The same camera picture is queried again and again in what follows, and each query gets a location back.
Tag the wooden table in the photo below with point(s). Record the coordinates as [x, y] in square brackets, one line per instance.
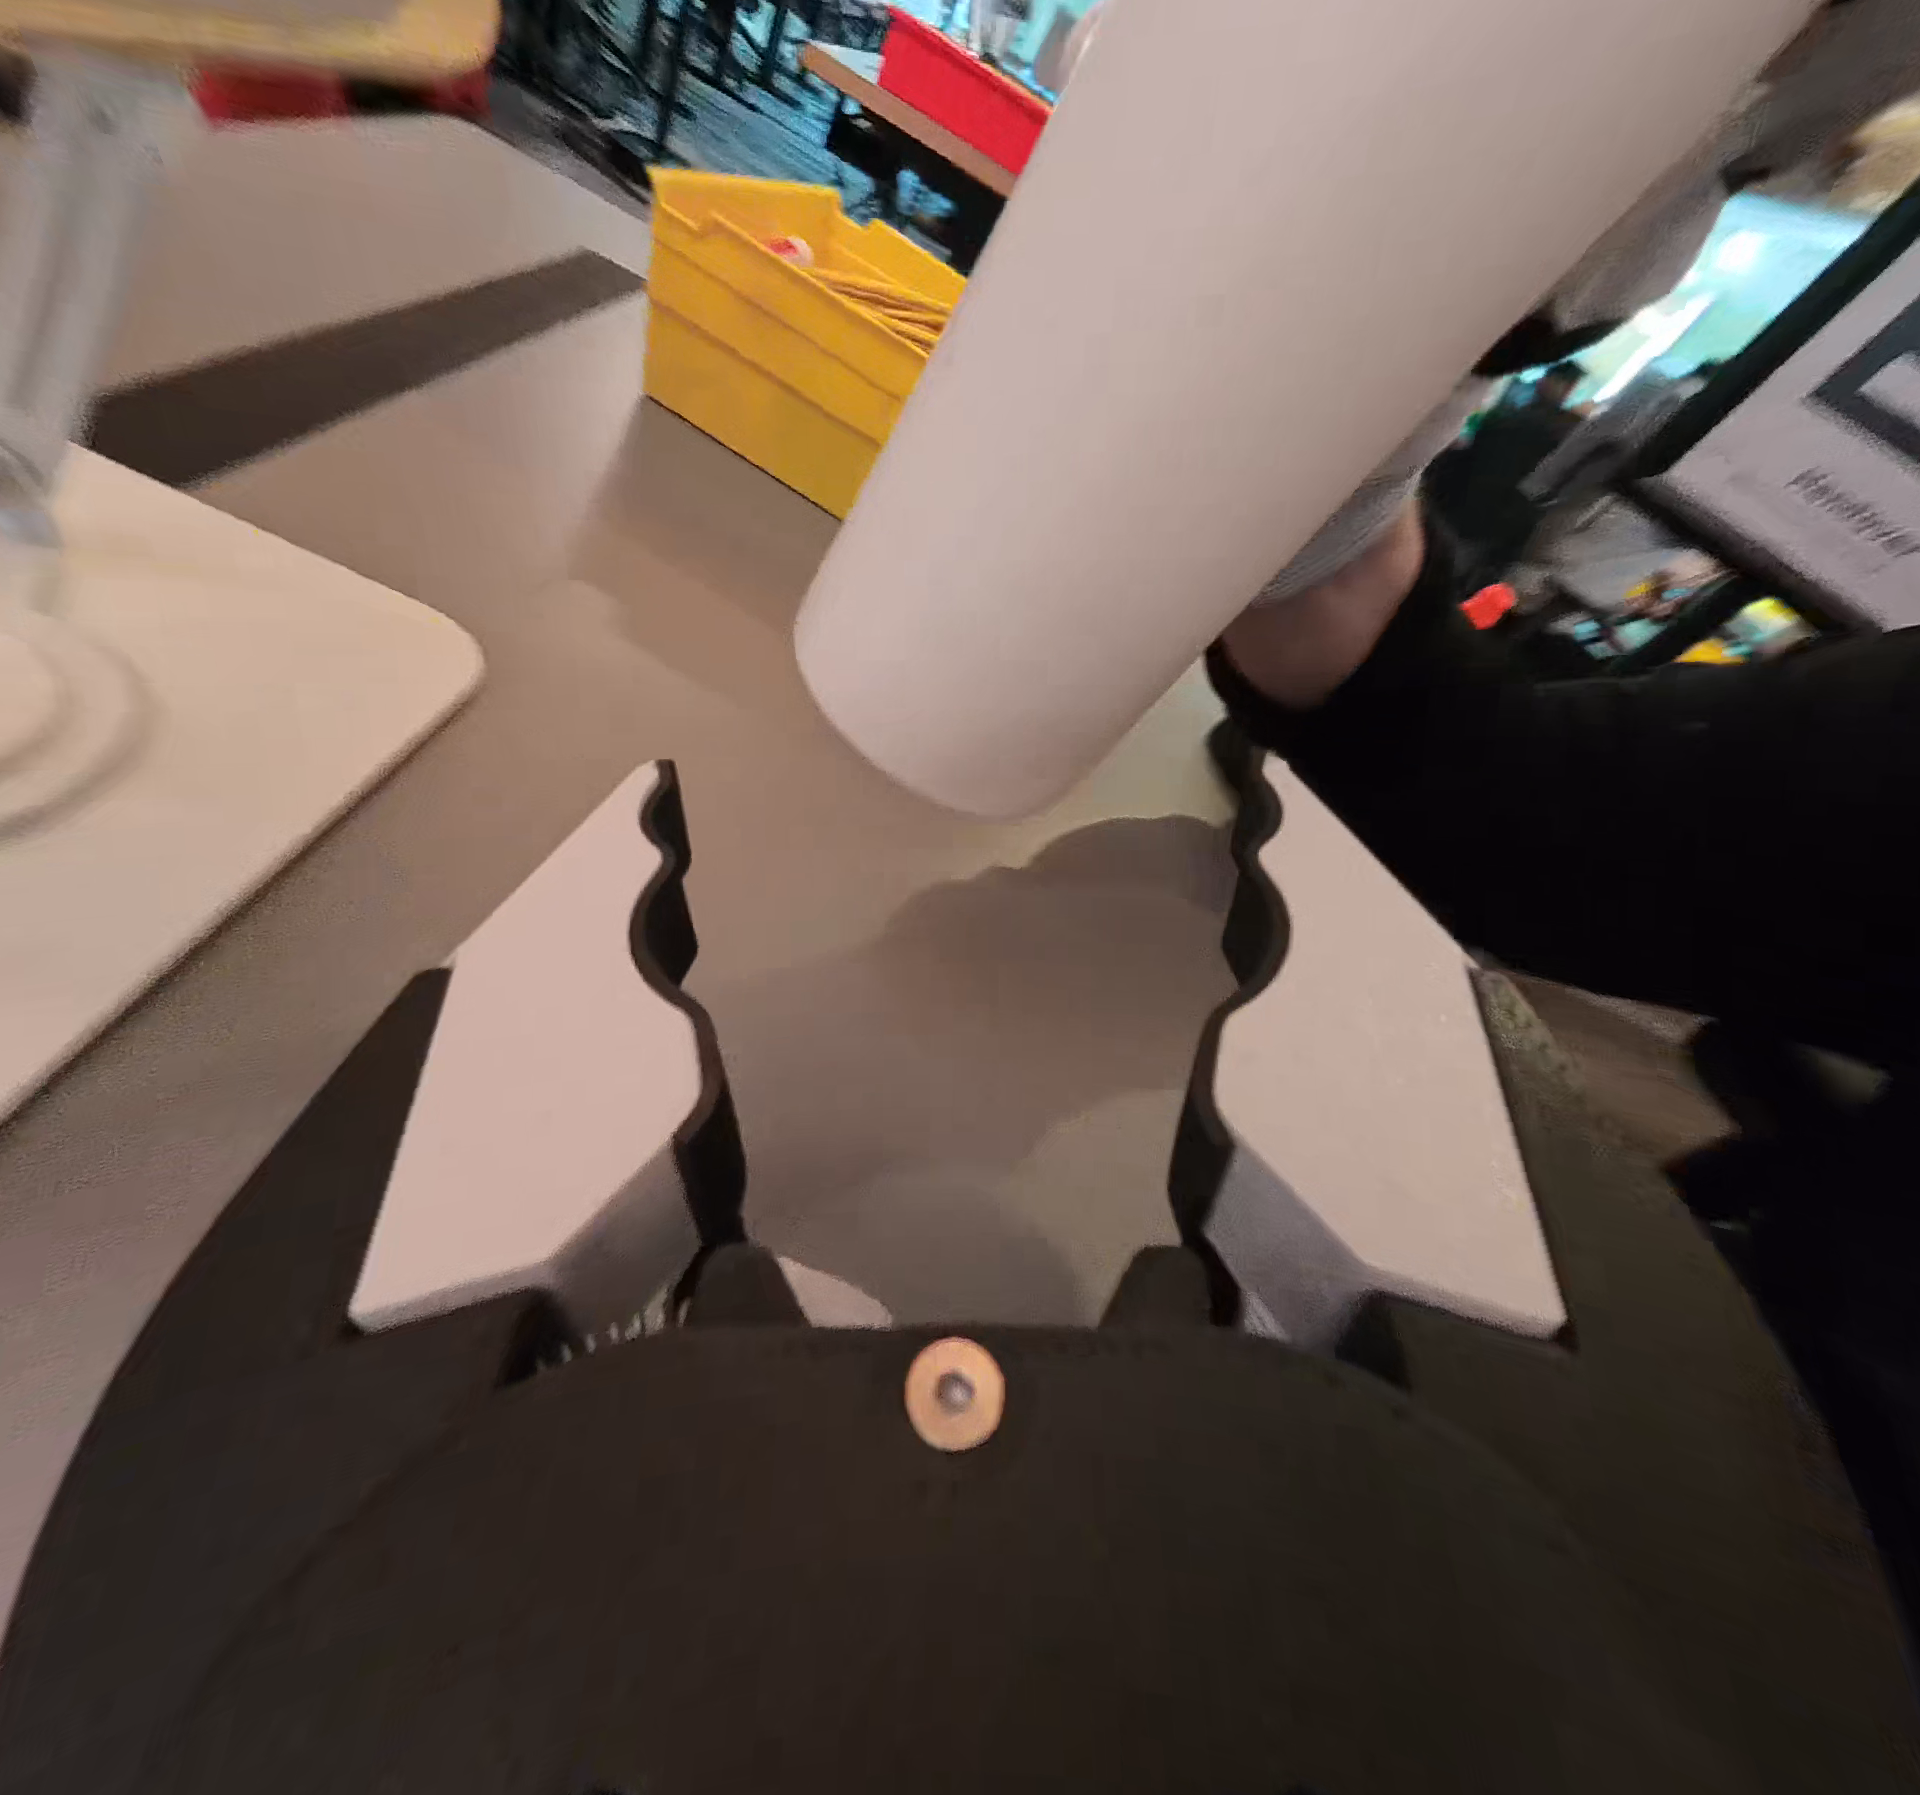
[900, 115]

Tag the orange traffic cone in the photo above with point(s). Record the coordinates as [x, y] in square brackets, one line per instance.
[1489, 608]

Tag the red plastic bin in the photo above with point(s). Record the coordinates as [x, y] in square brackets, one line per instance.
[960, 93]

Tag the person's black trousers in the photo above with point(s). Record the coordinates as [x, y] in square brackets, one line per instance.
[1831, 1301]

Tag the red packet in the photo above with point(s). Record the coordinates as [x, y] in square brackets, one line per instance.
[790, 251]

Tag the yellow plastic bin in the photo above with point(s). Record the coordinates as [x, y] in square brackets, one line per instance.
[750, 371]

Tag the red canister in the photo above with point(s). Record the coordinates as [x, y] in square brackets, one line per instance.
[300, 97]

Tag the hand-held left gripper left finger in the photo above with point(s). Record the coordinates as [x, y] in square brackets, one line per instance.
[525, 1107]

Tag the white board stand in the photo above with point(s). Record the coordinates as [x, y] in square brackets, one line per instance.
[196, 715]

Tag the white bottle with black cap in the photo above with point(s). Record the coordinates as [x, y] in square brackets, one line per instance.
[1274, 251]

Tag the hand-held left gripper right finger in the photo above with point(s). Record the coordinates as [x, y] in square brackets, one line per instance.
[1380, 1107]

